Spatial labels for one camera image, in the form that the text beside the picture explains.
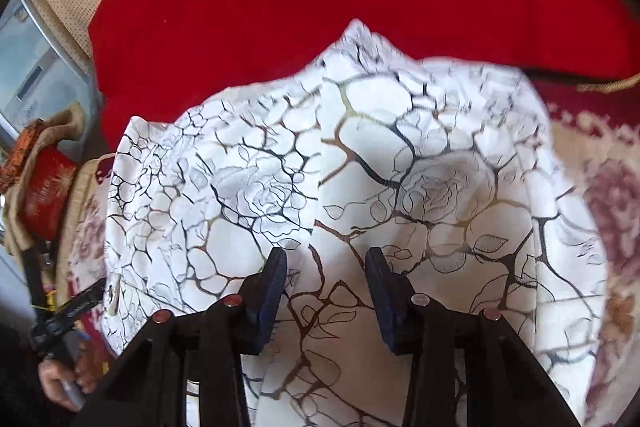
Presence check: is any orange black patterned cloth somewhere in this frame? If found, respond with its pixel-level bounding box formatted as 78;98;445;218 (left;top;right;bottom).
0;119;46;192

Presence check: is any white black-patterned coat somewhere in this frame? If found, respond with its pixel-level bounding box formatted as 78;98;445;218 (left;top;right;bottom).
102;19;608;427

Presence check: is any person's left hand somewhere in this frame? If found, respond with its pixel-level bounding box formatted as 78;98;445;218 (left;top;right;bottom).
39;341;105;411

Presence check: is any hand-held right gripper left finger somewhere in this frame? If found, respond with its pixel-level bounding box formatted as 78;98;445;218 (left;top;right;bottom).
75;248;289;427

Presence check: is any floral plush blanket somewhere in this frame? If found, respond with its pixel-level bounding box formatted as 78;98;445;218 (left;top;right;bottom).
55;74;640;427

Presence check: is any red cushion on chair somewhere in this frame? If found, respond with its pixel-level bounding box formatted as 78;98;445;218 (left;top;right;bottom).
22;149;78;240

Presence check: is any standing air conditioner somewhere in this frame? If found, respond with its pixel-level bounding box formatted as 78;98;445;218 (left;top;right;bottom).
0;0;98;142

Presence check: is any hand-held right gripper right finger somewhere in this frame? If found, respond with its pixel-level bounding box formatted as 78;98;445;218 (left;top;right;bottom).
365;247;583;427

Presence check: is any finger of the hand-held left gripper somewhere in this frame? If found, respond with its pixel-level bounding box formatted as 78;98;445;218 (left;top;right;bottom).
59;277;109;324
21;243;48;320

